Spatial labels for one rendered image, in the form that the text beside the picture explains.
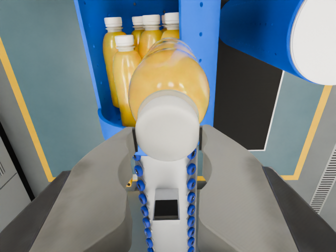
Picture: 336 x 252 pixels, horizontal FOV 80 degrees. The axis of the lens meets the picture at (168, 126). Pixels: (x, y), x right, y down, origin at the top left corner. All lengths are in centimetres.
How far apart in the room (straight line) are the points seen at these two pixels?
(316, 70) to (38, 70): 175
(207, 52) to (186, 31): 6
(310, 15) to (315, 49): 8
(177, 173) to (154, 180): 10
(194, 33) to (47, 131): 187
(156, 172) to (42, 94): 136
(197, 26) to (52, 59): 154
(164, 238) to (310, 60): 98
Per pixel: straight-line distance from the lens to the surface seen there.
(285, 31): 63
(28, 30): 186
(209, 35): 39
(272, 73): 162
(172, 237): 117
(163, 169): 84
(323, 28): 64
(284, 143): 213
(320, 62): 66
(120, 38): 45
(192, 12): 36
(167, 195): 88
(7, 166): 232
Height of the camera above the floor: 157
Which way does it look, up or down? 62 degrees down
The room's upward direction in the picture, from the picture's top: 179 degrees counter-clockwise
